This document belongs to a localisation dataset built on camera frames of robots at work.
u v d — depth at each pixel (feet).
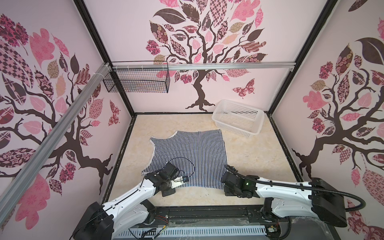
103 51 2.68
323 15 2.35
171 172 2.17
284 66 3.30
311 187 1.48
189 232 2.29
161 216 2.38
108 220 1.35
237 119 3.85
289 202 1.57
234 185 2.04
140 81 4.00
